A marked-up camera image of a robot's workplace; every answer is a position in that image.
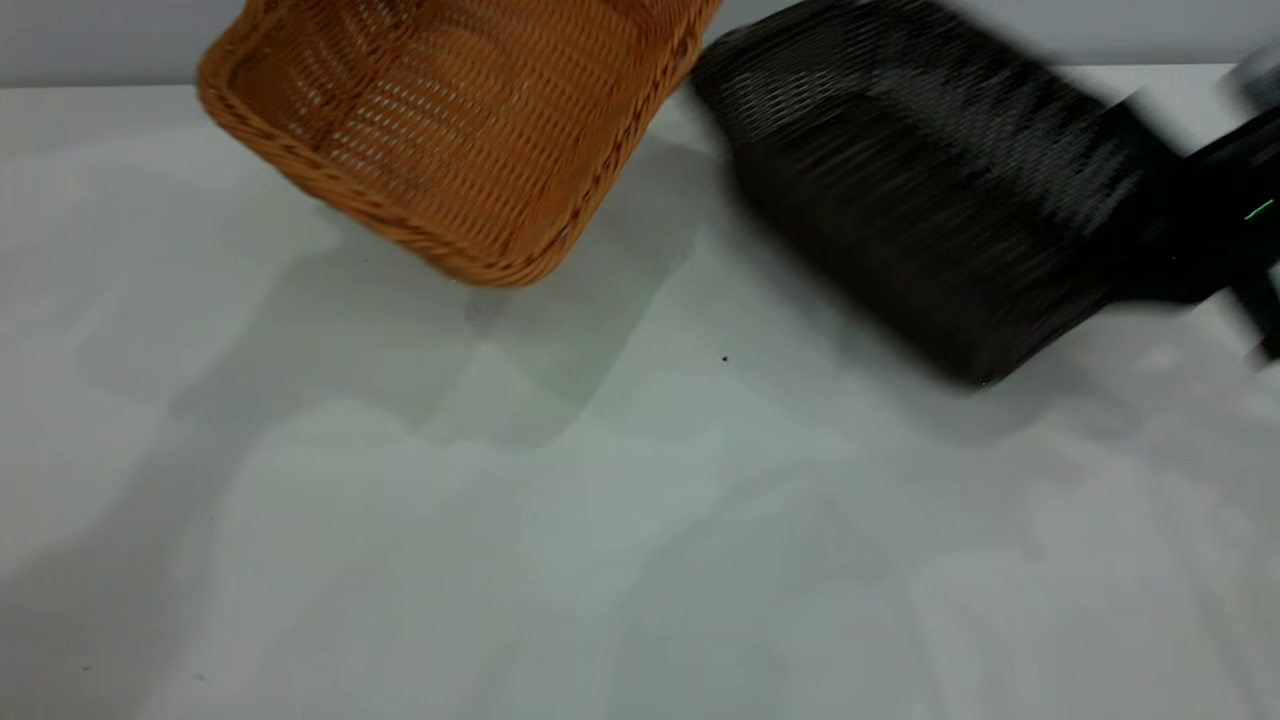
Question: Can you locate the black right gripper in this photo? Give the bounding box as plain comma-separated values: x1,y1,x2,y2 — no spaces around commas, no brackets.
1120,95,1280,306

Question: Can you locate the dark brown woven basket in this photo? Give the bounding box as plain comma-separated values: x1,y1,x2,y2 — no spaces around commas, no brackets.
688,0,1186,389

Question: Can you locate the orange-brown woven basket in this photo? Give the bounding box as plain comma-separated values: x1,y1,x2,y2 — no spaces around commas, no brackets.
196,0,723,289

